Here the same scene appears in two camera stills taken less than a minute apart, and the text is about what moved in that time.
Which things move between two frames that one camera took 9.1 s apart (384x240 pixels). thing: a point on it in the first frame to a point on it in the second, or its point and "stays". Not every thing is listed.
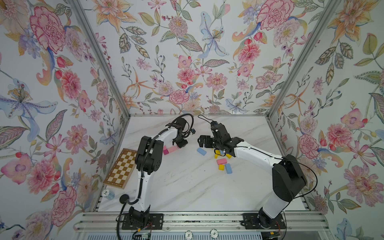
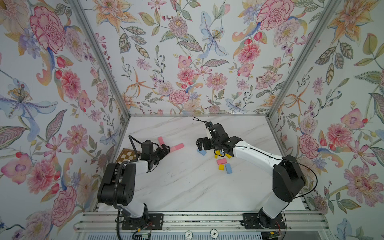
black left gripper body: (180, 141) to (158, 155)
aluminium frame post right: (332, 8) stays
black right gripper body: (211, 143) stays
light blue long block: (201, 151) stays
